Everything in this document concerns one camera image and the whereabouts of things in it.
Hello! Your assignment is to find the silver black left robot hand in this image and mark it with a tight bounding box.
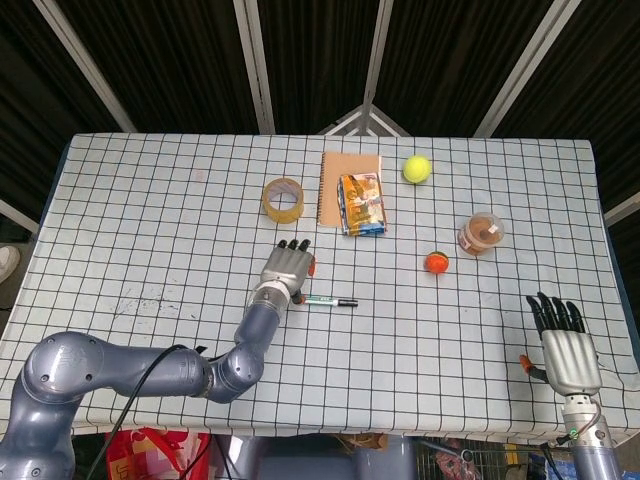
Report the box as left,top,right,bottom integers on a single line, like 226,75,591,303
260,238,318,306

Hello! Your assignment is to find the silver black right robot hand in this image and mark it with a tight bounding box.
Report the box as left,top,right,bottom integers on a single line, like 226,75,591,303
519,291,604,397

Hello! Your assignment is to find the yellow packing tape roll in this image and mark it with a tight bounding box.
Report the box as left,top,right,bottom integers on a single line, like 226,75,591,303
261,176,306,227

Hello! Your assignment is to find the brown spiral notebook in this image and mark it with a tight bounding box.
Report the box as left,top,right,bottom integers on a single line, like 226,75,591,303
316,151,384,229

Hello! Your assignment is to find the colourful snack packet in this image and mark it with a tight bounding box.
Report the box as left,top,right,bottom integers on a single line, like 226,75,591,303
337,171,389,238

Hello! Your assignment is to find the white black checkered tablecloth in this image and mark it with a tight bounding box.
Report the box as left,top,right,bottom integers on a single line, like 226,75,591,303
0,131,640,445

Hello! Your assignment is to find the orange ball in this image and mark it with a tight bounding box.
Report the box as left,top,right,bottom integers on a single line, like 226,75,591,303
424,250,450,276

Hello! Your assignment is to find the clear jar of rubber bands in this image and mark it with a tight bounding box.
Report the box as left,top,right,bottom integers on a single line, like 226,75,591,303
458,211,506,258

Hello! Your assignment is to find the yellow tennis ball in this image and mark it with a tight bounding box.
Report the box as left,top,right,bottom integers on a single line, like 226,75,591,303
402,154,434,186

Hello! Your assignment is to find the red plastic bag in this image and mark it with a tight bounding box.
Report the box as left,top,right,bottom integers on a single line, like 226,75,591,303
103,426,214,480

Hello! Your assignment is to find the white shoe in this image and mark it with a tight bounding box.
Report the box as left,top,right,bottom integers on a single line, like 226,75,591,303
0,244,23,285

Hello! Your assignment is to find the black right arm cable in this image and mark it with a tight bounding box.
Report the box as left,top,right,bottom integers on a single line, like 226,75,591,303
540,399,602,450

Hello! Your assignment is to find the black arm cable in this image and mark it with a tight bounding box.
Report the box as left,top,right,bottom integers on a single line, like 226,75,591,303
540,399,602,450
93,342,210,480

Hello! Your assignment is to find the metal wire basket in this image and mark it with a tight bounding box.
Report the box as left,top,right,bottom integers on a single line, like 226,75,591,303
416,436,547,480

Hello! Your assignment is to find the white frame rail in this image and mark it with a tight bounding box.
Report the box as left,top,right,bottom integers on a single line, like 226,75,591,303
603,191,640,226
0,198,41,236

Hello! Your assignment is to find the white triangular frame base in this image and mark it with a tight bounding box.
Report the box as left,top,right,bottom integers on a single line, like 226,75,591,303
316,103,413,138

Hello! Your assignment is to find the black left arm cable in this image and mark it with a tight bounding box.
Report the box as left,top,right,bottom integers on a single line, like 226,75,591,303
93,342,210,480

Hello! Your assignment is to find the white screen frame post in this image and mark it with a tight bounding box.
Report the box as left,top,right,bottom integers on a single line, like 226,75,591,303
31,0,139,134
231,0,277,136
359,0,397,110
471,0,584,138

